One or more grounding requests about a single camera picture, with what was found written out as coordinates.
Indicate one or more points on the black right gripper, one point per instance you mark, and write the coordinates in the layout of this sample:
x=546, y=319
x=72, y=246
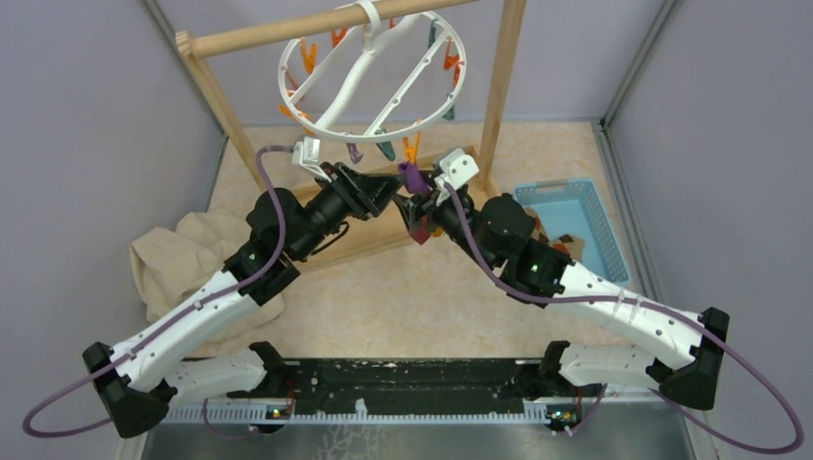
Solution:
x=411, y=209

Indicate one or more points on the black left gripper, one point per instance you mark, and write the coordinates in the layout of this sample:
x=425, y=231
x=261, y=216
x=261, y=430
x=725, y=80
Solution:
x=364, y=194

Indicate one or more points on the purple red striped sock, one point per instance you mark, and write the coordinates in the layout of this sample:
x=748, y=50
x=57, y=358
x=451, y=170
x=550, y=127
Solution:
x=416, y=185

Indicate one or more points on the orange front clothes clip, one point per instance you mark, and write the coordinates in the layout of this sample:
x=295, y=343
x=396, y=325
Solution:
x=411, y=147

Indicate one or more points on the teal clothes clip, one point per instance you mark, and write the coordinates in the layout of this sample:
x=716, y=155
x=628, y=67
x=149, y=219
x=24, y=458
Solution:
x=387, y=150
x=449, y=114

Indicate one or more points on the light blue plastic basket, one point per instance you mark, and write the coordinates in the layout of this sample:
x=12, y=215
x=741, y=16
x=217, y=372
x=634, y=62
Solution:
x=574, y=207

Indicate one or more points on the beige argyle sock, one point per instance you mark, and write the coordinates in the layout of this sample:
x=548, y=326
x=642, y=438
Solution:
x=566, y=243

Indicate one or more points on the white round clip hanger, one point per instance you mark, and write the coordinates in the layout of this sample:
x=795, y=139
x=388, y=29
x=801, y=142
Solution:
x=381, y=81

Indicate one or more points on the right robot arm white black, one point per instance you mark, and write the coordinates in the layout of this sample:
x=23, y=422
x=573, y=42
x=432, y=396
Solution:
x=676, y=352

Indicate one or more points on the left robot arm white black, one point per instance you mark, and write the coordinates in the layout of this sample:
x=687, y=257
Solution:
x=141, y=379

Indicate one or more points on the purple clothes clip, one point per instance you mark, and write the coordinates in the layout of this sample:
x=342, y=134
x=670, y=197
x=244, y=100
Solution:
x=354, y=153

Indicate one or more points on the orange right clothes clip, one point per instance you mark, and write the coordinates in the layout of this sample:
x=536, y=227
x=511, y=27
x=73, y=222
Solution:
x=452, y=61

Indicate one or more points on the beige crumpled cloth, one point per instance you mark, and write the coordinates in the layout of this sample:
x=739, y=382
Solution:
x=169, y=265

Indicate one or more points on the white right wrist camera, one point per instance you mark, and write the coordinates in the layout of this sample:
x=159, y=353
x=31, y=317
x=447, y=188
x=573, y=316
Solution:
x=455, y=168

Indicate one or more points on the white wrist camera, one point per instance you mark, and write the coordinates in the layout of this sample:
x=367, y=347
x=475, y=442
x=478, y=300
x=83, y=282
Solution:
x=455, y=168
x=305, y=155

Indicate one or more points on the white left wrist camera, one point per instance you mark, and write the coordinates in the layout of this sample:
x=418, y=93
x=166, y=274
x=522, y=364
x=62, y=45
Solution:
x=305, y=155

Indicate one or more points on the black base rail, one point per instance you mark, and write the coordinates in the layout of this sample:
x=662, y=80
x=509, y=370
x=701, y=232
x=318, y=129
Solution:
x=333, y=391

